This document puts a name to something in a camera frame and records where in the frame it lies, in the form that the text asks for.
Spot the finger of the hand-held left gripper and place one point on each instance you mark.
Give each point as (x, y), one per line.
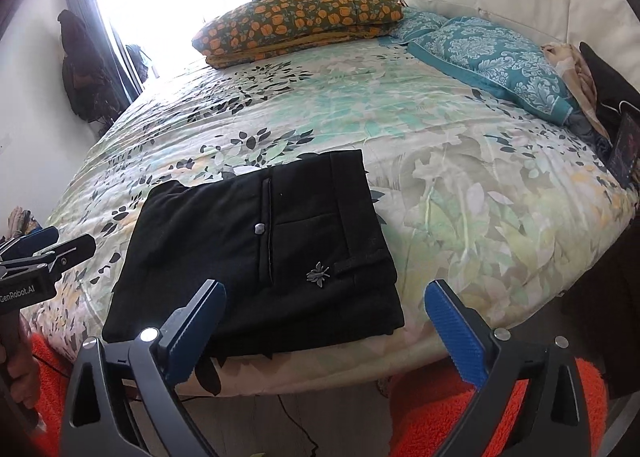
(30, 243)
(70, 251)

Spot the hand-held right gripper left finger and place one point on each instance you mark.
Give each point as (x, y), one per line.
(195, 337)

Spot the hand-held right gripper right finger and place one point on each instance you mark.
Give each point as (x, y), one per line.
(457, 337)

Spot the black pants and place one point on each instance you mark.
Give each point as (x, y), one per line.
(210, 237)

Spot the person's left hand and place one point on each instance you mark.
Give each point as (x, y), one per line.
(22, 352)

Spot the person's orange fuzzy clothing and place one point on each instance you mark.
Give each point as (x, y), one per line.
(450, 417)

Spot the dark brown furniture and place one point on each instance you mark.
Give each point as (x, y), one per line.
(620, 312)

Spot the dark hanging clothes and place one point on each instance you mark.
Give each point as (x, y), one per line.
(85, 77)

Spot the floral bedspread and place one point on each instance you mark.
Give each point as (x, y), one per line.
(450, 162)

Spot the dark phone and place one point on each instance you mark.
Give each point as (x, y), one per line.
(627, 152)

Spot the large teal patterned pillow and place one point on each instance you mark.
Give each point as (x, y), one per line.
(500, 62)

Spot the beige crumpled cloth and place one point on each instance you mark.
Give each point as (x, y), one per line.
(575, 67)

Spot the black bag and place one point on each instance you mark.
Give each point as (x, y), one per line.
(610, 82)

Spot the small teal patterned pillow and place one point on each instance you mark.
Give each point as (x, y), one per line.
(415, 27)

